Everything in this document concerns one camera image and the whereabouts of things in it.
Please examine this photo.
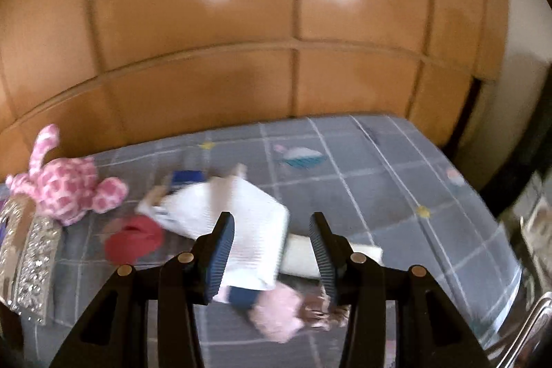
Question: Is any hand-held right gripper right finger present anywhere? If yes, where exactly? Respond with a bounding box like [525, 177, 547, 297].
[309, 212, 492, 368]

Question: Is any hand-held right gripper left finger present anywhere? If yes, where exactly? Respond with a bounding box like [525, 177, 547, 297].
[49, 212, 236, 368]

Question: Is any brown hair scrunchie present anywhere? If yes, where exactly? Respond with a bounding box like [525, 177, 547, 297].
[302, 292, 351, 329]

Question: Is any white sock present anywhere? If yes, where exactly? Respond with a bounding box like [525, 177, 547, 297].
[138, 163, 290, 291]

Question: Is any pink towel blue band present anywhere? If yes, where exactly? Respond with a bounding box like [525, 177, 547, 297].
[213, 282, 303, 344]

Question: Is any white rolled towel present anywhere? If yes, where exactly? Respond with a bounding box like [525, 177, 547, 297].
[280, 233, 384, 278]

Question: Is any red cap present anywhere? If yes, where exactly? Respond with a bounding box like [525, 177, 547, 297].
[105, 215, 165, 265]

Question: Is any grey checked bedsheet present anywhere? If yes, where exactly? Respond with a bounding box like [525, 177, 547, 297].
[0, 113, 524, 368]

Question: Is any pink white spotted plush toy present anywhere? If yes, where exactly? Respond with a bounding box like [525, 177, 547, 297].
[5, 124, 129, 226]

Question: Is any silver sequin bag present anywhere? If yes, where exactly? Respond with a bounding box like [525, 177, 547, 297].
[0, 196, 63, 326]

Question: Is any metal chair frame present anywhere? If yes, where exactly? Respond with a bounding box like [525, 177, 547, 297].
[487, 292, 552, 368]

